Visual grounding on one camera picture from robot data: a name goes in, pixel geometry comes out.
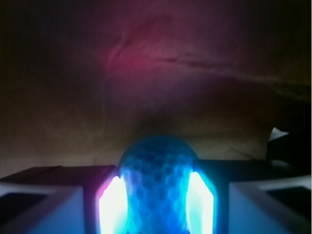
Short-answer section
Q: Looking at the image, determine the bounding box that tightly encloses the brown paper bag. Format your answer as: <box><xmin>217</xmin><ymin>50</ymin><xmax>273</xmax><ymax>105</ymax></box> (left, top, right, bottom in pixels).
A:
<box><xmin>0</xmin><ymin>0</ymin><xmax>312</xmax><ymax>176</ymax></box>

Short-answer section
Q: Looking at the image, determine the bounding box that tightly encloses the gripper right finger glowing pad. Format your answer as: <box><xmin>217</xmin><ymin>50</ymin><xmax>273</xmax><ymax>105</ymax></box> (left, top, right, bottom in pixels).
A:
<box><xmin>186</xmin><ymin>159</ymin><xmax>312</xmax><ymax>234</ymax></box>

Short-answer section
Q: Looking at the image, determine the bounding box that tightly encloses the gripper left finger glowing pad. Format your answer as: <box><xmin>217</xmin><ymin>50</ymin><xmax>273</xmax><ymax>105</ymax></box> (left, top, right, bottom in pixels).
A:
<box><xmin>0</xmin><ymin>165</ymin><xmax>128</xmax><ymax>234</ymax></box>

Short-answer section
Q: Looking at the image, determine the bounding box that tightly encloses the blue dimpled ball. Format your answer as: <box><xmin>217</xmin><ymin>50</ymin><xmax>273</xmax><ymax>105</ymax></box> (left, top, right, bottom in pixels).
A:
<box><xmin>118</xmin><ymin>136</ymin><xmax>198</xmax><ymax>234</ymax></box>

